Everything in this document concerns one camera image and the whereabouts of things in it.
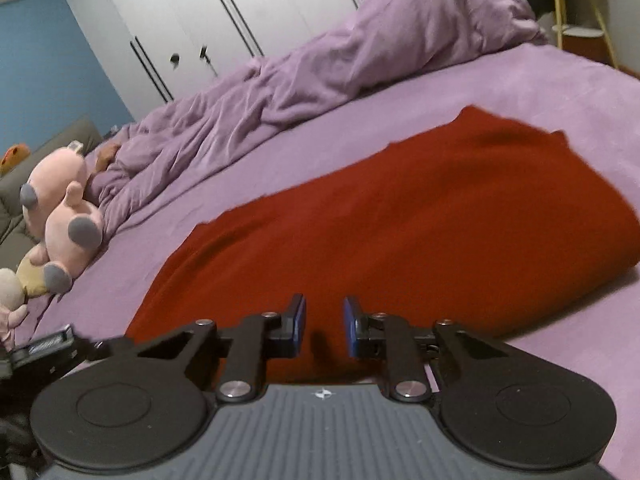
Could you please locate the red knit cardigan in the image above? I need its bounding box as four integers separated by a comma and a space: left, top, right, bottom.
127, 106, 639, 382

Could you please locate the beige plush toy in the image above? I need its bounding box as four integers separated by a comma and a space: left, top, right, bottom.
0, 253, 51, 351

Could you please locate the pink plush pig toy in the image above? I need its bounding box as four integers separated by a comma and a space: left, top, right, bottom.
20, 141, 103, 294

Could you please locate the orange plush toy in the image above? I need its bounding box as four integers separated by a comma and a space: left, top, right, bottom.
0, 143, 30, 177

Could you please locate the brown plush toy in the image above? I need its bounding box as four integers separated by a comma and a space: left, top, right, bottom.
94, 143, 120, 174

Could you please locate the purple bed sheet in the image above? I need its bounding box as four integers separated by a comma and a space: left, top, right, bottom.
16, 44, 639, 479

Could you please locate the purple crumpled duvet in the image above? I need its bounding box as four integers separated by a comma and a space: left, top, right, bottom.
89, 0, 546, 237

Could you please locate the white wardrobe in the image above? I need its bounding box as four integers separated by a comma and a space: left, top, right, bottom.
66, 0, 362, 119

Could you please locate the yellow side shelf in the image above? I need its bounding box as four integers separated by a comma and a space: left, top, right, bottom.
527, 0, 618, 68

